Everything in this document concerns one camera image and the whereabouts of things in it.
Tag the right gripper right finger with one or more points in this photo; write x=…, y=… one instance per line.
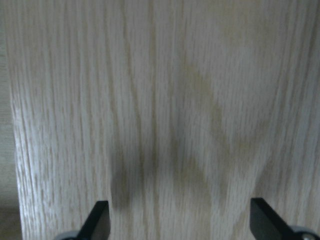
x=266, y=224

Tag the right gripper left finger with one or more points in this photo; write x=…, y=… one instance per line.
x=98, y=223

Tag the wooden drawer cabinet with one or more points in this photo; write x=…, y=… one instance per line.
x=177, y=112

